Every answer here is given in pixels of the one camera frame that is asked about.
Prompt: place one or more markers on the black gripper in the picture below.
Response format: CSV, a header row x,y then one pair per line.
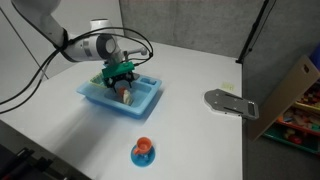
x,y
120,78

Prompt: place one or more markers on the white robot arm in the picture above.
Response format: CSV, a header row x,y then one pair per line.
x,y
83,50

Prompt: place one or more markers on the blue toy sink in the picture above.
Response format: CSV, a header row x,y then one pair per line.
x,y
140,103

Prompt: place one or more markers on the cream toy sponge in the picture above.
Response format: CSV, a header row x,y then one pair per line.
x,y
127,97

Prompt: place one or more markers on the yellow dish rack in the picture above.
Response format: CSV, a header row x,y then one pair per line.
x,y
96,80

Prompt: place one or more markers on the grey toy faucet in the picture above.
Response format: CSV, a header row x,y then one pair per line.
x,y
136,51

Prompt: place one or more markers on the blue toy saucer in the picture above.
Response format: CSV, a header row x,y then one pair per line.
x,y
143,161

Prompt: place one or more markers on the yellow sticky note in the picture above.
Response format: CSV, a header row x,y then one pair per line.
x,y
228,86

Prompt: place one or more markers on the grey metal mounting plate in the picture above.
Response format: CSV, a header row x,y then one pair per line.
x,y
230,103

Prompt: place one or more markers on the black vertical pole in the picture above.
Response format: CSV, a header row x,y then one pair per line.
x,y
251,33

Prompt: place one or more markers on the wooden toy storage shelf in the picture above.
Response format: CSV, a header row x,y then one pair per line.
x,y
283,100

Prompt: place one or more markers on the black equipment frame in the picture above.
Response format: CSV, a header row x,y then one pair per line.
x,y
33,160

